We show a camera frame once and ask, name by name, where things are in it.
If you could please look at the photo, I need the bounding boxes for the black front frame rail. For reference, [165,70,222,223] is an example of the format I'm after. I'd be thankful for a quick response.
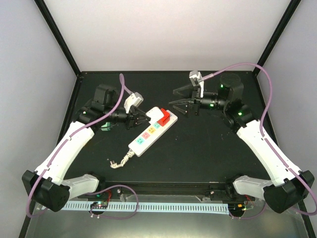
[99,180,302,199]

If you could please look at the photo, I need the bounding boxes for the white power strip cord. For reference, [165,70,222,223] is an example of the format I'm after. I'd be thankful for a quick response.
[109,150,136,170]

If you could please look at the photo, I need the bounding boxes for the white power strip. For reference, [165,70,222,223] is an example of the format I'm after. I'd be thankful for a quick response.
[128,110,178,157]

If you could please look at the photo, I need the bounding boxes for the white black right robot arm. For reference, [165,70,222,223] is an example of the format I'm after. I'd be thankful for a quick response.
[169,71,315,213]

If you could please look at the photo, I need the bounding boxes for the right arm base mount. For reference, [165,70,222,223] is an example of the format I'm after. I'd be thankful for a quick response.
[206,183,248,202]

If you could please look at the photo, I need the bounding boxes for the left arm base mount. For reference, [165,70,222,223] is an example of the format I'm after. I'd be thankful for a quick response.
[85,184,123,199]

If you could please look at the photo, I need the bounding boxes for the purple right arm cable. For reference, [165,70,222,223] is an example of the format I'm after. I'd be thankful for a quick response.
[198,62,317,220]

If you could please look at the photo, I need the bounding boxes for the red cube socket adapter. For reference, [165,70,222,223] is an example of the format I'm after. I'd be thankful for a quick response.
[157,108,170,126]

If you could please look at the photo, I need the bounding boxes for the white slotted cable duct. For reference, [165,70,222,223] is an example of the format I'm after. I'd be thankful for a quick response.
[62,201,229,215]

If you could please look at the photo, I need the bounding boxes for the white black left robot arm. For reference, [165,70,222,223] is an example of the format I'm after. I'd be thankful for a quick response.
[22,84,150,212]

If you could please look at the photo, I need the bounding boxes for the white charger block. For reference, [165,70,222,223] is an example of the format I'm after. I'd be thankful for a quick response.
[146,107,164,124]

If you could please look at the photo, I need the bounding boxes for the green plug adapter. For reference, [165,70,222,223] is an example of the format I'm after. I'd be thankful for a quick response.
[101,122,113,131]

